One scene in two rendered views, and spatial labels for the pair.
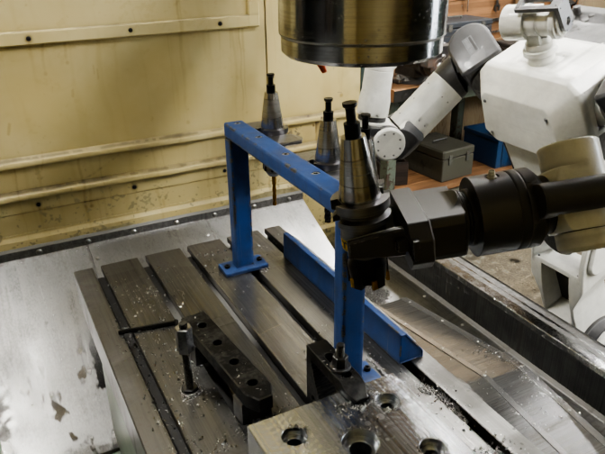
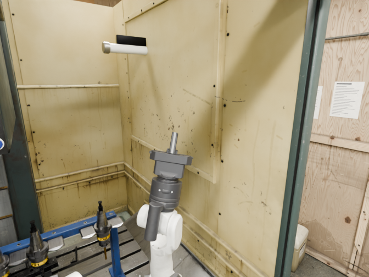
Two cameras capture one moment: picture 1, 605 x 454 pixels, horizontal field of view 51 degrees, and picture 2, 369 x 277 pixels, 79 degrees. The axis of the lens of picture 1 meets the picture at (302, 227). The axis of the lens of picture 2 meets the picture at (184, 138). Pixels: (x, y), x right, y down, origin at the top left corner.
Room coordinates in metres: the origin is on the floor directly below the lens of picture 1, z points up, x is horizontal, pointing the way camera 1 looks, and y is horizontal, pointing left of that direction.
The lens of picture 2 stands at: (1.42, -0.76, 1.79)
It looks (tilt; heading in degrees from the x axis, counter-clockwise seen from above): 15 degrees down; 82
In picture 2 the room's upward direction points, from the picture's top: straight up
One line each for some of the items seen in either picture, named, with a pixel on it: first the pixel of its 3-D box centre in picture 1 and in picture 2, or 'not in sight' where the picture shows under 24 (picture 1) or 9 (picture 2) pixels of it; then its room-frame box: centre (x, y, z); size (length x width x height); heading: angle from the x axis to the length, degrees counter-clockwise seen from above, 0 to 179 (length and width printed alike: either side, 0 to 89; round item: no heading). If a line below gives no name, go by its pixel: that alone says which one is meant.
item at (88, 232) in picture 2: (284, 140); (88, 232); (1.15, 0.03, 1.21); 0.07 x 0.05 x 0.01; 117
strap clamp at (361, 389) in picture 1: (337, 384); not in sight; (0.74, -0.05, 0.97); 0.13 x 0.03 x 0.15; 27
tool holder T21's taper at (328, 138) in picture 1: (328, 140); (35, 239); (1.01, -0.04, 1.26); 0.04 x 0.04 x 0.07
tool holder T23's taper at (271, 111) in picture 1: (271, 109); (101, 217); (1.20, 0.06, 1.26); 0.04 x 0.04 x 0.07
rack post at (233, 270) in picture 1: (239, 205); (115, 248); (1.22, 0.13, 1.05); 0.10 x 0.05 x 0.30; 117
